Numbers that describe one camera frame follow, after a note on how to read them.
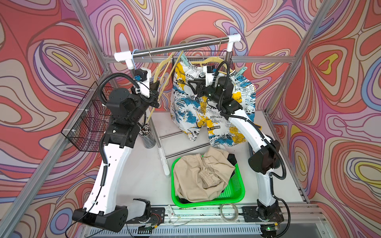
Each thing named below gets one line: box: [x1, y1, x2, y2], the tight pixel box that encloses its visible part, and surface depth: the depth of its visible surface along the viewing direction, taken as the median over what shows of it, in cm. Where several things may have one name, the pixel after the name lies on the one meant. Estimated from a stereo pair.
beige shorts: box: [173, 147, 236, 203], surface depth 78 cm
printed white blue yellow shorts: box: [170, 60, 256, 147], surface depth 74 cm
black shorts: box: [227, 153, 238, 167], surface depth 84 cm
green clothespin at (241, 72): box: [234, 66, 248, 79], surface depth 62 cm
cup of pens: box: [138, 123, 157, 149], surface depth 91 cm
